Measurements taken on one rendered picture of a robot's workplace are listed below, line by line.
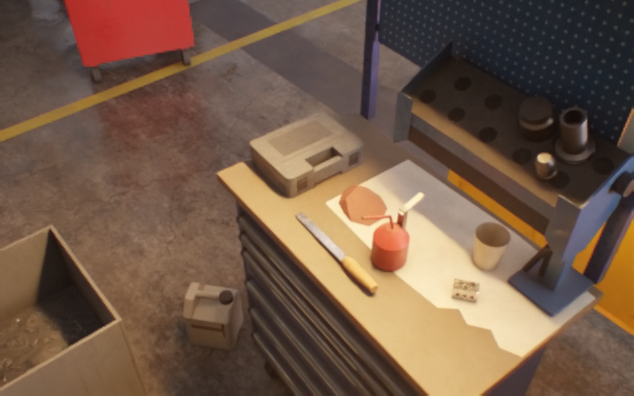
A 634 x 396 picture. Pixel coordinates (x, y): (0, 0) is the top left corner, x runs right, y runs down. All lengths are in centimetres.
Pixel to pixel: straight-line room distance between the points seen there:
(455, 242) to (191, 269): 149
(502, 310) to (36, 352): 150
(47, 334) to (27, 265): 25
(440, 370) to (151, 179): 221
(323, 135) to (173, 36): 236
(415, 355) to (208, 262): 159
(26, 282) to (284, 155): 114
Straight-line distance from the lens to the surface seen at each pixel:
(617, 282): 249
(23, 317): 245
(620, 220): 142
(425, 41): 161
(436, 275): 146
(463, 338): 137
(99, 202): 317
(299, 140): 170
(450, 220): 160
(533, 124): 130
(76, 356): 195
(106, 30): 388
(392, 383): 140
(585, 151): 130
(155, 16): 388
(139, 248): 289
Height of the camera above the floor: 206
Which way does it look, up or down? 42 degrees down
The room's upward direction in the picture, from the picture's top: straight up
